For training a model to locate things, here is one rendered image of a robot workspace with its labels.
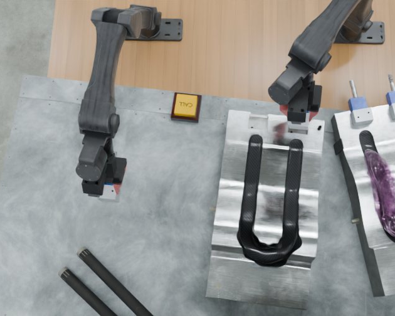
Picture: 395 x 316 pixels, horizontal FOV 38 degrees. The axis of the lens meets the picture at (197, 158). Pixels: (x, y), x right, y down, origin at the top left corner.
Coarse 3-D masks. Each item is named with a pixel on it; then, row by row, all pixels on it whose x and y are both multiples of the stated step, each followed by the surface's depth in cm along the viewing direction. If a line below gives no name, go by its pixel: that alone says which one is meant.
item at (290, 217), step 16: (256, 144) 154; (256, 160) 153; (288, 160) 152; (256, 176) 152; (288, 176) 152; (256, 192) 150; (288, 192) 151; (288, 208) 148; (240, 224) 144; (288, 224) 145; (240, 240) 142; (256, 240) 142; (288, 240) 146; (256, 256) 148; (272, 256) 148; (288, 256) 142
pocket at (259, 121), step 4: (252, 116) 157; (256, 116) 157; (260, 116) 157; (264, 116) 157; (248, 120) 158; (252, 120) 158; (256, 120) 158; (260, 120) 158; (264, 120) 158; (248, 124) 158; (252, 124) 158; (256, 124) 158; (260, 124) 158; (264, 124) 158; (252, 128) 158; (256, 128) 157; (260, 128) 157; (264, 128) 157
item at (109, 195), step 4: (116, 152) 150; (116, 156) 150; (104, 184) 147; (108, 184) 147; (112, 184) 147; (104, 188) 146; (108, 188) 146; (112, 188) 146; (104, 192) 146; (108, 192) 146; (112, 192) 146; (100, 196) 145; (104, 196) 145; (108, 196) 145; (112, 196) 145; (116, 196) 146; (100, 200) 149; (104, 200) 148; (108, 200) 147; (112, 200) 147; (116, 200) 147
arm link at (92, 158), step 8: (112, 120) 126; (112, 128) 127; (88, 136) 129; (96, 136) 129; (104, 136) 129; (112, 136) 129; (88, 144) 127; (96, 144) 127; (104, 144) 128; (80, 152) 125; (88, 152) 125; (96, 152) 125; (104, 152) 129; (80, 160) 124; (88, 160) 124; (96, 160) 126; (104, 160) 129; (80, 168) 126; (88, 168) 126; (96, 168) 126; (80, 176) 128; (88, 176) 128; (96, 176) 128
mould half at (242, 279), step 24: (240, 120) 155; (312, 120) 154; (240, 144) 154; (264, 144) 153; (288, 144) 153; (312, 144) 153; (240, 168) 153; (264, 168) 152; (312, 168) 152; (240, 192) 150; (264, 192) 150; (312, 192) 150; (216, 216) 145; (264, 216) 145; (312, 216) 146; (216, 240) 143; (264, 240) 142; (312, 240) 142; (216, 264) 149; (240, 264) 148; (288, 264) 148; (216, 288) 147; (240, 288) 147; (264, 288) 147; (288, 288) 146
